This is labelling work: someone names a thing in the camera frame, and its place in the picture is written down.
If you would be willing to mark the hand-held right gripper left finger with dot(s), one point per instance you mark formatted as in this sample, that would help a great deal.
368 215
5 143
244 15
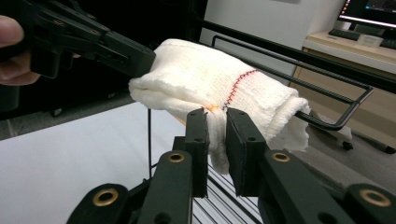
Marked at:
196 146

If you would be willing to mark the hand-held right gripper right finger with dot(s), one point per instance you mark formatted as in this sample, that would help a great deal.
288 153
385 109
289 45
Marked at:
246 149

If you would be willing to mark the white towel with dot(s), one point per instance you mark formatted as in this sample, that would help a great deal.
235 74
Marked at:
202 81

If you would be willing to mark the white cabinet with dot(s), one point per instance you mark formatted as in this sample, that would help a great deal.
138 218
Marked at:
264 21

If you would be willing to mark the wooden desk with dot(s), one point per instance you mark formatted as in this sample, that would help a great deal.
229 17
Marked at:
367 59

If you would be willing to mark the black keyboard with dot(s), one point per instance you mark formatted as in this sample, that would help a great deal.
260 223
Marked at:
344 34

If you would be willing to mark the computer monitor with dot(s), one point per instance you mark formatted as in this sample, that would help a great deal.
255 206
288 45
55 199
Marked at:
370 11

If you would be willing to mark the black metal frame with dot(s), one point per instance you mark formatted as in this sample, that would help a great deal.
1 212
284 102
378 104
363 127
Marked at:
311 54

